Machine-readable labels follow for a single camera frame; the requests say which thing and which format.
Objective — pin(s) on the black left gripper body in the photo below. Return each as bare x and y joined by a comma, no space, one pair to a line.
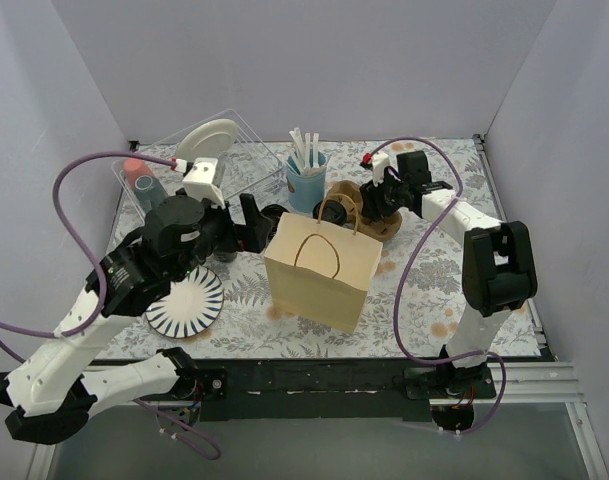
239,230

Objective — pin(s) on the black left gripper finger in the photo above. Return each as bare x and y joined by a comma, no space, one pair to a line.
265,231
253,229

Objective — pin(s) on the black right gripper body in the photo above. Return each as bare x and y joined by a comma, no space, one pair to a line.
376,198

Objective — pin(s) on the brown paper takeout bag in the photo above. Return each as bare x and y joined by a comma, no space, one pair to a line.
321,271

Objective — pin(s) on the black plastic cup lid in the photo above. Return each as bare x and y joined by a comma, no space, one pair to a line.
331,211

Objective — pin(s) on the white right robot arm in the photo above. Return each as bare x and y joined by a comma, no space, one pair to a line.
498,271

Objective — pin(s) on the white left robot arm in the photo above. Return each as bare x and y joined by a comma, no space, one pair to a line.
51,394

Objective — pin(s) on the brown pulp cup carrier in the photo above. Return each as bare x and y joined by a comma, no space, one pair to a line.
347,193

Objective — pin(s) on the blue cylindrical holder cup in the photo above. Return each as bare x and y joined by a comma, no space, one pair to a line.
306,191

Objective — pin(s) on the white wrapped straw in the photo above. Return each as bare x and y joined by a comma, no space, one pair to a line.
307,157
299,149
314,151

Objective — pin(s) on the blue striped white plate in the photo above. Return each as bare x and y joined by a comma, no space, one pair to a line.
190,308

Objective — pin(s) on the white ceramic plate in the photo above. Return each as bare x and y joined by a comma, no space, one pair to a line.
209,140

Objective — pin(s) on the teal plastic cup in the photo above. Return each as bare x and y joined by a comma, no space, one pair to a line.
149,192

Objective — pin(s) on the pink plastic cup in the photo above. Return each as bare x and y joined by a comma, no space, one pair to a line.
138,175

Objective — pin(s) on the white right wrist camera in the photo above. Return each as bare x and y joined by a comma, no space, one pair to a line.
377,163

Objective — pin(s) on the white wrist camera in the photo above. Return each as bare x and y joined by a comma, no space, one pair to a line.
377,163
203,179

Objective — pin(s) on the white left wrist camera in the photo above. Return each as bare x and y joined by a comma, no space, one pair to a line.
203,179

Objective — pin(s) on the clear wire dish rack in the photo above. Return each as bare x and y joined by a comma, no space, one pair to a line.
250,165

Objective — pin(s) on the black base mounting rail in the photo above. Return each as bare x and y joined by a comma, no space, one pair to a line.
316,388

